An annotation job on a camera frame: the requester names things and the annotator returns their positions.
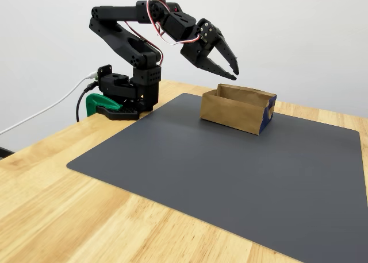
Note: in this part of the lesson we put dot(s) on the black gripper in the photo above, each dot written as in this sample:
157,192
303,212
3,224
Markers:
198,52

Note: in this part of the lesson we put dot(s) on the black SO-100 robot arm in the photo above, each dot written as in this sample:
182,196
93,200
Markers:
120,14

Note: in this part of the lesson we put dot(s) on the brown paper box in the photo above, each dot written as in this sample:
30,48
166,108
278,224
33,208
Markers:
230,113

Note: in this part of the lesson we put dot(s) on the green table clamp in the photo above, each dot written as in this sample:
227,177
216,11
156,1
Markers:
96,102

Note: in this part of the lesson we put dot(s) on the grey rubber mat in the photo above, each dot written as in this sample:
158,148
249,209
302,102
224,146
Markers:
201,194

